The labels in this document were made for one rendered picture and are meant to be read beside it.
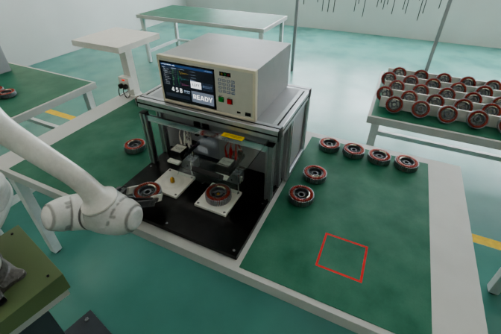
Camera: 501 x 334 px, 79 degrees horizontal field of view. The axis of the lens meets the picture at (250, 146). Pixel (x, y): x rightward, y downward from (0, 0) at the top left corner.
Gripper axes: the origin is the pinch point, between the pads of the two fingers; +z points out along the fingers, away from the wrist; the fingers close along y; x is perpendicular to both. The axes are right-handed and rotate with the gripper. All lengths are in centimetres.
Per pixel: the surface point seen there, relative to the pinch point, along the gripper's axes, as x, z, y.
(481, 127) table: -63, 120, -135
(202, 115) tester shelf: -35.6, 8.8, -12.7
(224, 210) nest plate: 0.0, 11.8, -29.9
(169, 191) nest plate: 0.4, 11.2, -2.9
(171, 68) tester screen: -51, 3, 2
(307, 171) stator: -20, 45, -54
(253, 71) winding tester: -55, 1, -34
